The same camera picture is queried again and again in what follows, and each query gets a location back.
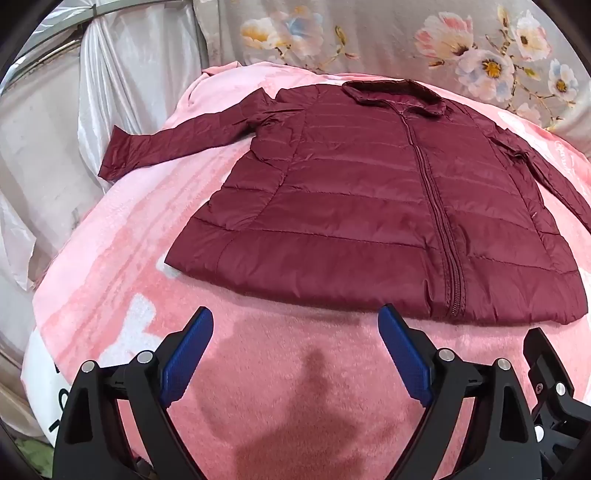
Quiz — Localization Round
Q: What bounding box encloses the pink printed blanket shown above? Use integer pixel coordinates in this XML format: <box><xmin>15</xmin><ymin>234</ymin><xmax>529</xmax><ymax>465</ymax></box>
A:
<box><xmin>21</xmin><ymin>62</ymin><xmax>591</xmax><ymax>480</ymax></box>

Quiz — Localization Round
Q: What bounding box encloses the maroon puffer jacket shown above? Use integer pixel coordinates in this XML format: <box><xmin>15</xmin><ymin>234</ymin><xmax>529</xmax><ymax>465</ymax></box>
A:
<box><xmin>98</xmin><ymin>79</ymin><xmax>591</xmax><ymax>326</ymax></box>

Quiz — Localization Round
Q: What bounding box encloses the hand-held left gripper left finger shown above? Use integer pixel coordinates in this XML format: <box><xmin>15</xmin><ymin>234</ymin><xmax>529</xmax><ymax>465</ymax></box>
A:
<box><xmin>54</xmin><ymin>305</ymin><xmax>215</xmax><ymax>480</ymax></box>

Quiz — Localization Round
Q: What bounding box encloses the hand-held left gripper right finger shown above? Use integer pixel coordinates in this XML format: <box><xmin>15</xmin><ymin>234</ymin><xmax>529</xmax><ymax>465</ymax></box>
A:
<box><xmin>377</xmin><ymin>304</ymin><xmax>542</xmax><ymax>480</ymax></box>

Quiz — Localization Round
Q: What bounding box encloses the white satin curtain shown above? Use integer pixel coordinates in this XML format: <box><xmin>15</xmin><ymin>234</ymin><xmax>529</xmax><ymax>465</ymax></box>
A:
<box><xmin>0</xmin><ymin>9</ymin><xmax>208</xmax><ymax>333</ymax></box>

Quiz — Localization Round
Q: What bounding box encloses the grey metal hoop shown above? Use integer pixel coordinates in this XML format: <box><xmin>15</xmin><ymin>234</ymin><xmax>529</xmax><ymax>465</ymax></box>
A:
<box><xmin>0</xmin><ymin>0</ymin><xmax>195</xmax><ymax>93</ymax></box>

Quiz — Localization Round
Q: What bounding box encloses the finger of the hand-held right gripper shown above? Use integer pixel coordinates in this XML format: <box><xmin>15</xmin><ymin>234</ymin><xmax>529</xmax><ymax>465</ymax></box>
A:
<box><xmin>531</xmin><ymin>401</ymin><xmax>591</xmax><ymax>468</ymax></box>
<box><xmin>523</xmin><ymin>327</ymin><xmax>578</xmax><ymax>416</ymax></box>

